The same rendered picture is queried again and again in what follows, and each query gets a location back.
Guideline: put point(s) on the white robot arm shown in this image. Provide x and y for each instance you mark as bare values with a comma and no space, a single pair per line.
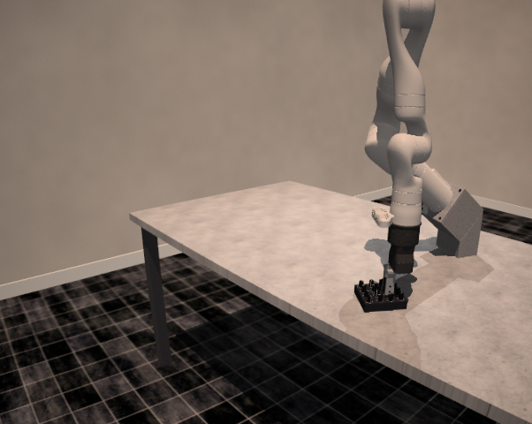
406,104

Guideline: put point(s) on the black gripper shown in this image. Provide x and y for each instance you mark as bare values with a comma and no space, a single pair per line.
403,222

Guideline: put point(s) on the black knob box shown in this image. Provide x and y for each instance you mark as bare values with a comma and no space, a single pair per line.
376,301

